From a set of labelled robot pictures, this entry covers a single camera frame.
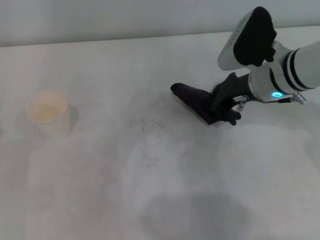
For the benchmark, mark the purple rag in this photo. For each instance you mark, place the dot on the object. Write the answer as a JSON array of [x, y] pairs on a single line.
[[195, 100]]

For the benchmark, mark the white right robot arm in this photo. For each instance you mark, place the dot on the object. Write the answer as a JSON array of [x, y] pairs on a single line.
[[287, 72]]

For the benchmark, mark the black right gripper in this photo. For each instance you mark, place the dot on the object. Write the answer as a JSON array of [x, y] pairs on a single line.
[[230, 92]]

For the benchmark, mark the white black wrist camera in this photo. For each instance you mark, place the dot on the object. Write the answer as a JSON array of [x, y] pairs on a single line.
[[247, 40]]

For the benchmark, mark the white paper cup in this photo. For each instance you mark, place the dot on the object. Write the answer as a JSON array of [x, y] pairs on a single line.
[[50, 112]]

